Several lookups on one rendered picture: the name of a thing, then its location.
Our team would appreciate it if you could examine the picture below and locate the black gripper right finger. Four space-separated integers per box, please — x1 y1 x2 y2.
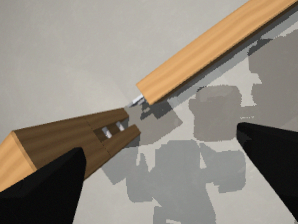
235 123 298 221

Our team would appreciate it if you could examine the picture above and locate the brown wooden post with slot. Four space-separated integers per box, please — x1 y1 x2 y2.
0 108 141 192

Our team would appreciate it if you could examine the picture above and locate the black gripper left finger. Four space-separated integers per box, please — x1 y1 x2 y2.
0 147 86 224

